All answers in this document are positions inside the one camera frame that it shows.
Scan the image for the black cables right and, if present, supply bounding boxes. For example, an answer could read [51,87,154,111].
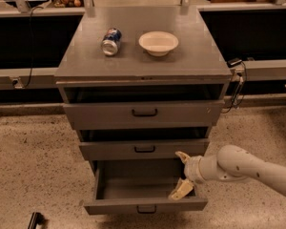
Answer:
[221,60,248,115]

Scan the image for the black cable left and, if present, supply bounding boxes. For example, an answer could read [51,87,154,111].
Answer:
[22,5,45,89]

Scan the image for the blue soda can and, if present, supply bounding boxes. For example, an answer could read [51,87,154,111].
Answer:
[101,28,122,56]

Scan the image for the grey drawer cabinet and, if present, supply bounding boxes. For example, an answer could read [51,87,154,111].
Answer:
[53,5,233,174]

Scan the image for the grey drawer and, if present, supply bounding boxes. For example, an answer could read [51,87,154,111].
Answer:
[85,158,208,215]
[79,128,210,160]
[64,91,223,130]

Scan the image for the black power adapter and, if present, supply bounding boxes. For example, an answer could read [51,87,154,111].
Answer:
[227,58,242,68]

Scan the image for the white bowl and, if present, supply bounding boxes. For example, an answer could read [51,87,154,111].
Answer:
[138,31,179,56]

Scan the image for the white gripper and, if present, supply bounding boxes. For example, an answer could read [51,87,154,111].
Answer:
[168,151,203,200]

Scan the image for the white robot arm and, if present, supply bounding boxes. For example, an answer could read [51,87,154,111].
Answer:
[169,145,286,200]

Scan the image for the grey top drawer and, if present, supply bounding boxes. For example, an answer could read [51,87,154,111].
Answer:
[64,91,223,130]

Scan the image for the grey middle drawer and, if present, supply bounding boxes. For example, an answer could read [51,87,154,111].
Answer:
[79,128,210,160]

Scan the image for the black object on floor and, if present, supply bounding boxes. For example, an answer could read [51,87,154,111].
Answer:
[28,212,45,229]

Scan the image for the grey bottom drawer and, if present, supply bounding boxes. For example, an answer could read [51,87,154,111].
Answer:
[85,158,208,215]

